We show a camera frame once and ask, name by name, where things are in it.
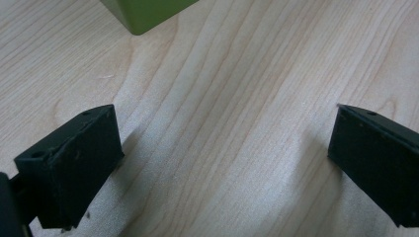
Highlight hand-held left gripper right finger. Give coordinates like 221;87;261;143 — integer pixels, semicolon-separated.
327;104;419;229

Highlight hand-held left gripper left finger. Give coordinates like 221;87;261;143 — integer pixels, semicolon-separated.
13;104;126;230

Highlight green box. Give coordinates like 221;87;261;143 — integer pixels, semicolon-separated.
100;0;201;37

